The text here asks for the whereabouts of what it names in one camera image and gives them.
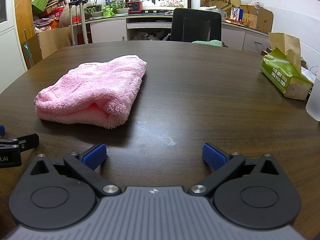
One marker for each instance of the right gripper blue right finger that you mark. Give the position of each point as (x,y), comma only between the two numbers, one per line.
(225,166)

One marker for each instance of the stacked cardboard boxes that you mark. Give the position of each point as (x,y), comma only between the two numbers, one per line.
(250,15)

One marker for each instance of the potted green plants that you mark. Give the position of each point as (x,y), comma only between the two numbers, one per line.
(105,8)

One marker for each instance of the green plush cushion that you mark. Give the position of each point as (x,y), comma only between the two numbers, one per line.
(216,43)

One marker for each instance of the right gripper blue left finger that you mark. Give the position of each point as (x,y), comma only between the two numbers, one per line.
(82,167)

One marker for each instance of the grey sideboard cabinet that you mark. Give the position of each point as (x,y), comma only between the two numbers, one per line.
(165,28)

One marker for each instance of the large brown cardboard box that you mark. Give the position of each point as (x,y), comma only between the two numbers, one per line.
(45,43)

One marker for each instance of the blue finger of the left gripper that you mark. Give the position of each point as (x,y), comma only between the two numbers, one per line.
(2,130)
(21,144)

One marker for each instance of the red blender base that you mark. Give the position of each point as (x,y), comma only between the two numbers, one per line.
(134,7)

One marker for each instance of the black office chair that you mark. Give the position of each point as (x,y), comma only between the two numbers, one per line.
(190,25)

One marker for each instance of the frosted plastic cup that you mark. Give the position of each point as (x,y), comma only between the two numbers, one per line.
(313,103)

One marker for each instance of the pink terry towel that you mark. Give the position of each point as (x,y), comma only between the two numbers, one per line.
(94,93)

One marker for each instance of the green tissue box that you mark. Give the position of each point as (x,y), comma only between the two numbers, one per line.
(282,66)

